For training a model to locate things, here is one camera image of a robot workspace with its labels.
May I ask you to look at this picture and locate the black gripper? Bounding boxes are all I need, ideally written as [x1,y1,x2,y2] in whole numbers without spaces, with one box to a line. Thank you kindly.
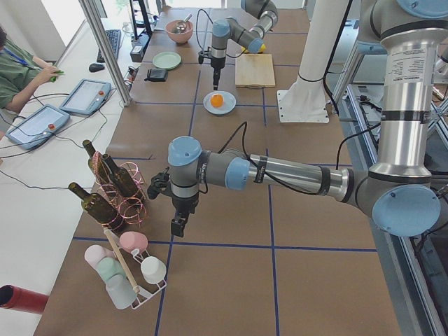
[147,167,199,237]
[198,47,226,90]

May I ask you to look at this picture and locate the orange mandarin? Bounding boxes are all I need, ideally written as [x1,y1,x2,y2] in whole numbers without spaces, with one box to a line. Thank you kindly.
[210,93,224,108]

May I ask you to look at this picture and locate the light blue plate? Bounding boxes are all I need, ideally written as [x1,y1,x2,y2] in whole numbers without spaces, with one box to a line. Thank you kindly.
[203,91,236,116]

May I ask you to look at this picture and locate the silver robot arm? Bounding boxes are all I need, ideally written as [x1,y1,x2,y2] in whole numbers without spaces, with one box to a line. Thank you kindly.
[198,0,279,90]
[147,1,447,237]

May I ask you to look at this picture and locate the light green plate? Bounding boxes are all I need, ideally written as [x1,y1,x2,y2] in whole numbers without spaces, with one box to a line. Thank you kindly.
[153,52,182,70]

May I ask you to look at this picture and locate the bamboo cutting board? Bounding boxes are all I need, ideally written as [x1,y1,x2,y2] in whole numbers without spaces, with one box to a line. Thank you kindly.
[235,54,276,88]

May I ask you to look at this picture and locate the pink plastic cup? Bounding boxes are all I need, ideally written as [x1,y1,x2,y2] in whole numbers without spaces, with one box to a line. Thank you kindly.
[119,231,148,253]

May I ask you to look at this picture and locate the white plastic cup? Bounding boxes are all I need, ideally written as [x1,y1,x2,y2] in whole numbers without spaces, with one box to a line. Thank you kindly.
[141,256,167,284]

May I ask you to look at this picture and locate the pink bowl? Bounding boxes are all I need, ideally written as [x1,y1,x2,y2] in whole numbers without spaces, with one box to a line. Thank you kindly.
[165,20,193,44]

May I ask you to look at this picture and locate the dark grey folded cloth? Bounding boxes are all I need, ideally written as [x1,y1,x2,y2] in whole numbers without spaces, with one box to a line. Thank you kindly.
[144,68,168,82]

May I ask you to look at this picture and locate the large metal spoon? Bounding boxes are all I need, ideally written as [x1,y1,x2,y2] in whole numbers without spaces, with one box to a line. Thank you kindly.
[171,13,193,34]

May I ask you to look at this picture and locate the mint green plastic cup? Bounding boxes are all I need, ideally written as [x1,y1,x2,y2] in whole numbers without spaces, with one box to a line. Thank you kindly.
[95,257,127,282]

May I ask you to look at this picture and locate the pale pink cup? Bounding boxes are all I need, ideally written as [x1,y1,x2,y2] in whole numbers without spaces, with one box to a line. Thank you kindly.
[84,244,116,270]

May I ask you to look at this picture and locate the grey translucent cup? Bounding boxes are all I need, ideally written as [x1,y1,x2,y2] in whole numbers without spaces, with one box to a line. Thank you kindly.
[105,274,137,309]

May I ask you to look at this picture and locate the black keyboard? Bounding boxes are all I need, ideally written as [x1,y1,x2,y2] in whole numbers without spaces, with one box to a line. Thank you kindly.
[96,29,121,63]

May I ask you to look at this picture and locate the black computer mouse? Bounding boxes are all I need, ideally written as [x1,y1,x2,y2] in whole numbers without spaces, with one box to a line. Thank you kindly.
[88,63,105,73]

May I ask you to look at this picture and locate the far teach pendant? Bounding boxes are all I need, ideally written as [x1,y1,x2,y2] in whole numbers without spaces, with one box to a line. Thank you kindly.
[59,78,111,116]

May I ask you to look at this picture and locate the teach pendant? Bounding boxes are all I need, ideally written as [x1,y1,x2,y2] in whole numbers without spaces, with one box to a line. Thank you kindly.
[59,78,111,116]
[6,104,70,150]

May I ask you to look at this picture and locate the near teach pendant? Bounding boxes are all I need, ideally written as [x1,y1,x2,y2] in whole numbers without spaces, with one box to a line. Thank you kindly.
[6,104,70,150]

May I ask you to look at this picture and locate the red cylinder bottle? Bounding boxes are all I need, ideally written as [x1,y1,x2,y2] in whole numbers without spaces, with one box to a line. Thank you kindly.
[1,285,49,314]

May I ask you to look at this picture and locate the person in green shirt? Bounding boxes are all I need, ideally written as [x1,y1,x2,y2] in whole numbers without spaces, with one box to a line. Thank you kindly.
[1,29,64,113]

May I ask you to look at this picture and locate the white wire cup rack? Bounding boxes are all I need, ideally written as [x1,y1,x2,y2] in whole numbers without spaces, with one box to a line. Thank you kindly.
[104,230,167,309]

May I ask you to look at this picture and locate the copper wire bottle rack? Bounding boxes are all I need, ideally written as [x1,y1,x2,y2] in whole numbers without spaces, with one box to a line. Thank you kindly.
[95,162,148,230]

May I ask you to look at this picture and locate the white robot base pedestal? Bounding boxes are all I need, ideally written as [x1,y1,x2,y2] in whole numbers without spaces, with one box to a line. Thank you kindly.
[277,0,351,123]

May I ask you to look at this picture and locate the aluminium frame post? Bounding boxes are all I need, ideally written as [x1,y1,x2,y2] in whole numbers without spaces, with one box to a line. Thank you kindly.
[79,0,131,107]

